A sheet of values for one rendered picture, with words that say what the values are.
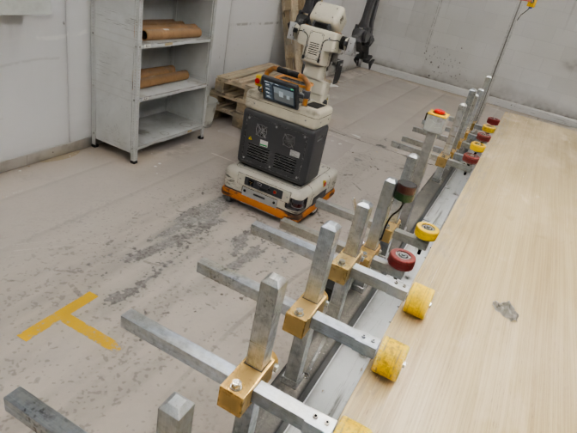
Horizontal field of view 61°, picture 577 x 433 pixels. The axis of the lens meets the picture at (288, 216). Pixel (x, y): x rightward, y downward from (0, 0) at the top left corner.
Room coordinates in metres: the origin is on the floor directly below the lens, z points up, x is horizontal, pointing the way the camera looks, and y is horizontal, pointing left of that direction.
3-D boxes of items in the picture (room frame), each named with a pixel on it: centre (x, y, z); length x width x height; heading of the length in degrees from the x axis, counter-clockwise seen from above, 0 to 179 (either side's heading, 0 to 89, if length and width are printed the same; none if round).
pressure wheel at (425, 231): (1.52, -0.48, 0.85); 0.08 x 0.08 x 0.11
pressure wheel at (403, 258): (1.30, -0.37, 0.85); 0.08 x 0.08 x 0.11
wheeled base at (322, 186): (3.31, 0.10, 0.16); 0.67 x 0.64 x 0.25; 157
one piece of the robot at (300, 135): (3.23, 0.13, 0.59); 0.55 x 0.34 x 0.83; 67
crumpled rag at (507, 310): (1.12, -0.63, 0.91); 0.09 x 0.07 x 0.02; 3
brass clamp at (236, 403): (0.66, 0.01, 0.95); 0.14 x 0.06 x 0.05; 158
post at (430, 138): (1.85, -0.47, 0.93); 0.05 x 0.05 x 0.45; 68
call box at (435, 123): (1.85, -0.47, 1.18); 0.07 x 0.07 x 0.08; 68
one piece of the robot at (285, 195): (3.00, 0.20, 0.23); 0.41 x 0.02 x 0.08; 67
